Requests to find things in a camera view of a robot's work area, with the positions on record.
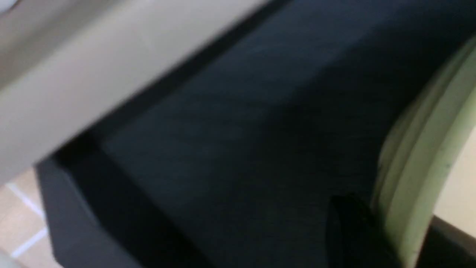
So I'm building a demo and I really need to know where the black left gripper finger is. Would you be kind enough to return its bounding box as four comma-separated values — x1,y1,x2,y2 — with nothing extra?
326,195,401,268

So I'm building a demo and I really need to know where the yellow noodle bowl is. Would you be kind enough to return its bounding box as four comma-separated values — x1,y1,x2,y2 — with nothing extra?
370,36,476,268

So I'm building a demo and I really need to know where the black plastic serving tray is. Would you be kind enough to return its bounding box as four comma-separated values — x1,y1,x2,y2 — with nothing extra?
37,0,475,268

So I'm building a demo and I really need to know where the large white plastic tub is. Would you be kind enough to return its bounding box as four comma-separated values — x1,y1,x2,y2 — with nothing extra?
0,0,268,184

